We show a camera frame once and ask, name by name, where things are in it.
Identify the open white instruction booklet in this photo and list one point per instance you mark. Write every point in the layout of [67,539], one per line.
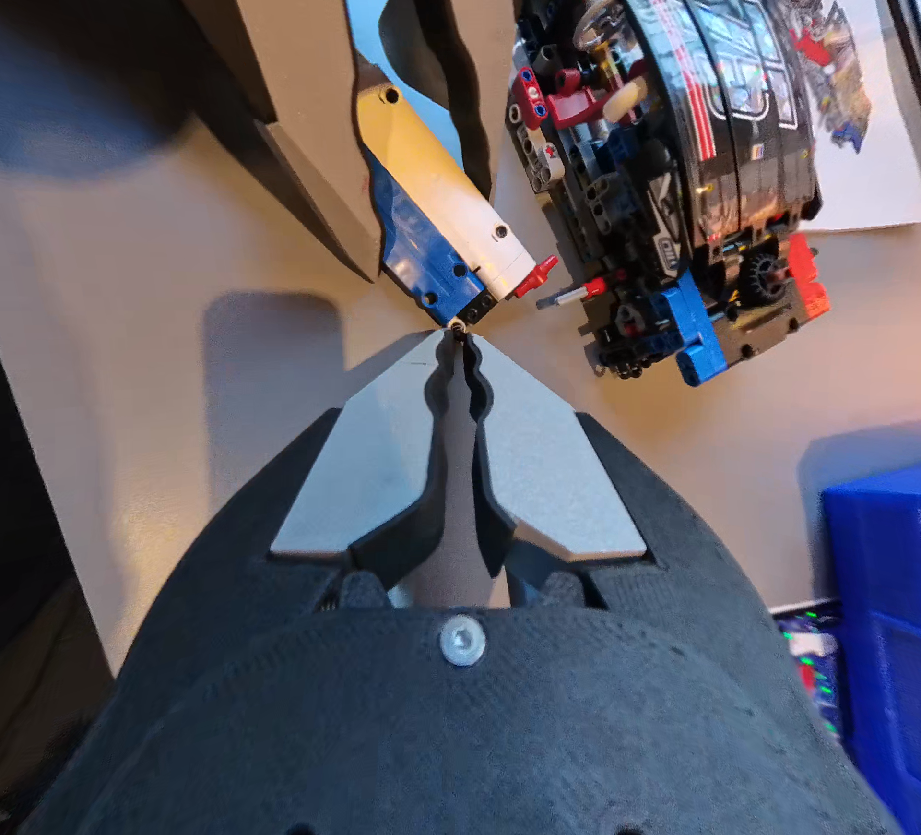
[878,187]

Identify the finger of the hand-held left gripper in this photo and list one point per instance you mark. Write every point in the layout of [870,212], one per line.
[482,0]
[288,21]

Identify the colourful sticker sheet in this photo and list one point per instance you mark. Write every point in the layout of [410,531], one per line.
[813,669]

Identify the blue plastic bin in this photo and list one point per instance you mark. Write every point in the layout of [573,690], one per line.
[878,561]

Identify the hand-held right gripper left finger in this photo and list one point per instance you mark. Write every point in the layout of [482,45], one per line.
[360,482]

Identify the toy brick race car model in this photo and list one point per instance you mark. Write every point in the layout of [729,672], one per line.
[719,93]

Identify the grey desk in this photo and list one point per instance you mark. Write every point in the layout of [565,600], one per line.
[647,453]

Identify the white blue brick door panel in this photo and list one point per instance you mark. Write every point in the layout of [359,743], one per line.
[446,201]

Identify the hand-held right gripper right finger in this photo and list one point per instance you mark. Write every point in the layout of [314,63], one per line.
[561,482]

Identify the person's black jacket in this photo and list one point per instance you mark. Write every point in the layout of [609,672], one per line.
[36,561]

